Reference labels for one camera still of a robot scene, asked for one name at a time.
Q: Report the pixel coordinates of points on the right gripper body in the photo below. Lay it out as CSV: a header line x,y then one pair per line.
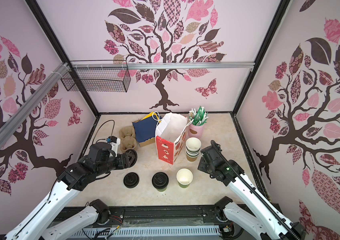
x,y
203,166

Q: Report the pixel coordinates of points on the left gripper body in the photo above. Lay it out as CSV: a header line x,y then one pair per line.
x,y
114,163

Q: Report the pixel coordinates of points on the green paper cup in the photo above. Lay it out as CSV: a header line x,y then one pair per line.
x,y
162,189
184,177

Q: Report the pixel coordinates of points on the black cup lid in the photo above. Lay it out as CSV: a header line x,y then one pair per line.
x,y
132,158
160,180

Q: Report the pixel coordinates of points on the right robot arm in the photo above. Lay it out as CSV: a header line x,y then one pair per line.
x,y
263,221

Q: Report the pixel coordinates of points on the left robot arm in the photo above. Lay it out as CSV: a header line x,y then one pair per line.
x,y
74,179

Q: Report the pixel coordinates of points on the stack of paper cups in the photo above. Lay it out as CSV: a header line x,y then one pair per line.
x,y
193,149

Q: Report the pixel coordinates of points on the stack of black lids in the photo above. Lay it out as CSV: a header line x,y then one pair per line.
x,y
131,180

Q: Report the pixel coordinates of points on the pink straw holder cup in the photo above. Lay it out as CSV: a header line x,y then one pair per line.
x,y
195,131

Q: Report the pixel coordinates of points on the navy napkin stack box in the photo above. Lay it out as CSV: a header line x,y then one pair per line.
x,y
145,129

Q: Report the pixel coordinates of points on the white red paper bag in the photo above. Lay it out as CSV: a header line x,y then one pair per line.
x,y
170,136

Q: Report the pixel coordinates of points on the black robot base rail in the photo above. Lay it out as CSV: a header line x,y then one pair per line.
x,y
158,216

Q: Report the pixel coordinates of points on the white cable duct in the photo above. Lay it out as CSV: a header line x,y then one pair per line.
x,y
145,233

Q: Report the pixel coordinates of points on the black wire basket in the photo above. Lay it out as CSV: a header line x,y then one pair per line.
x,y
98,77

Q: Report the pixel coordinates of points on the aluminium rail back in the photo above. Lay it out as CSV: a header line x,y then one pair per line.
x,y
165,66

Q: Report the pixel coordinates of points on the aluminium rail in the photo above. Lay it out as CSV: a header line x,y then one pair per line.
x,y
165,66
10,127

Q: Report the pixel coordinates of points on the aluminium rail left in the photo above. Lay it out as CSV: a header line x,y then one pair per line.
x,y
10,127

